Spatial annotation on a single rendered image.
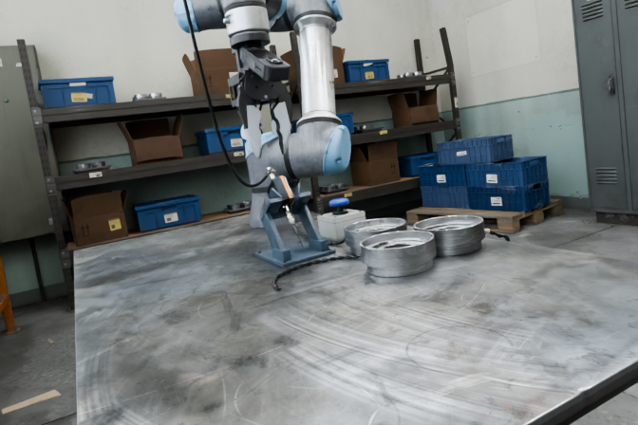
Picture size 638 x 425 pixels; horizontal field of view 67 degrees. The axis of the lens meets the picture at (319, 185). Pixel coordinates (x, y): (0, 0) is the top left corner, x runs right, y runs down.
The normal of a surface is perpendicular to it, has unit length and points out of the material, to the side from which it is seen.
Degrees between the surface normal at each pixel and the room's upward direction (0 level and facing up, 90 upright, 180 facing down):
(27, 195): 90
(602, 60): 90
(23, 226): 90
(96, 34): 90
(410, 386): 0
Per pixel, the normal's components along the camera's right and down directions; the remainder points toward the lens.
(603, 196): -0.88, 0.17
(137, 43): 0.46, 0.02
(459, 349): -0.15, -0.98
